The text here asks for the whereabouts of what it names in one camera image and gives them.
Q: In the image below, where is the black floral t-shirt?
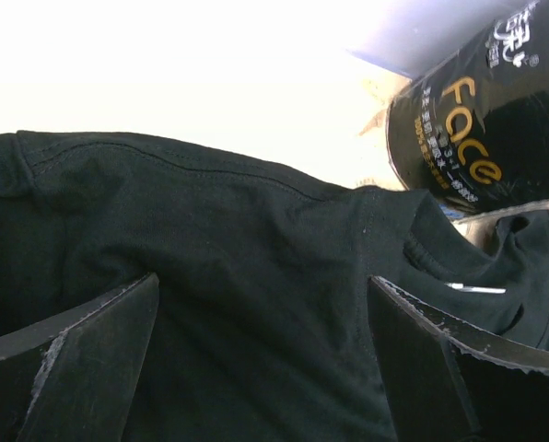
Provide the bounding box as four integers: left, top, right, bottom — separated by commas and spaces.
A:
0, 132, 549, 441

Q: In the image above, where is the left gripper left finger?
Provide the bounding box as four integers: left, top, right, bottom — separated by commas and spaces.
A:
0, 273, 159, 441

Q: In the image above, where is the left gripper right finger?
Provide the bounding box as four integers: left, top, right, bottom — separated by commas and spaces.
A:
368, 276, 549, 441

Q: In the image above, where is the black wrapped paper roll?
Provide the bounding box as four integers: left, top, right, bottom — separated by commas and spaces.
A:
386, 1, 549, 219

